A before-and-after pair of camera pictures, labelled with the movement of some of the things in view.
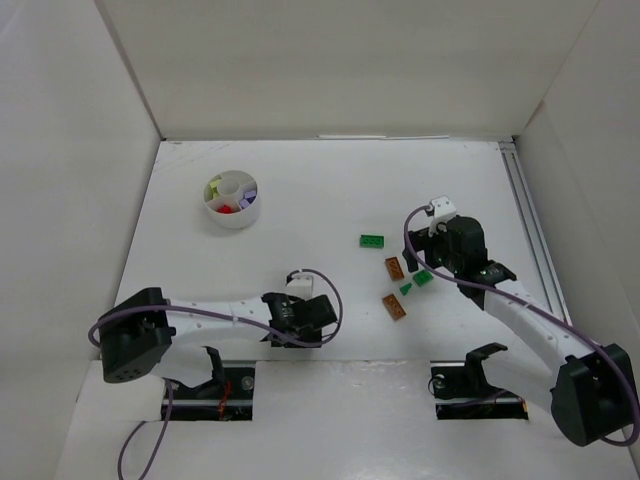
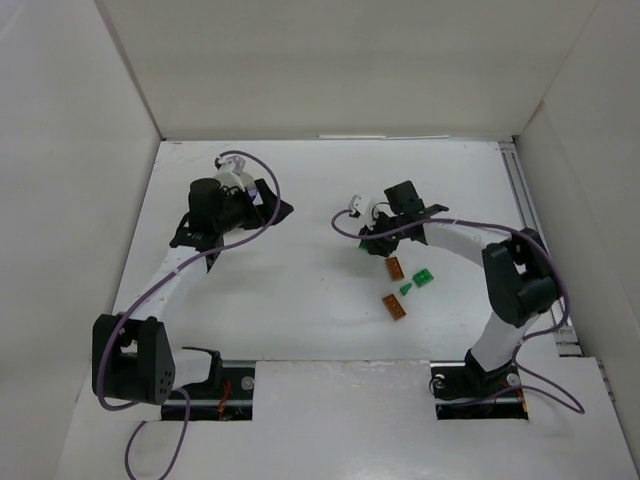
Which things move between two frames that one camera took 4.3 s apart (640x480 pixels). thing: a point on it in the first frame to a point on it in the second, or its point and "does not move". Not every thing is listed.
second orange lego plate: x=394 y=307 does not move
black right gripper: x=420 y=245 to x=379 y=240
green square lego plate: x=423 y=277 does not move
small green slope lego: x=405 y=289 does not move
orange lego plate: x=394 y=268 does not move
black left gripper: x=298 y=330 to x=261 y=201
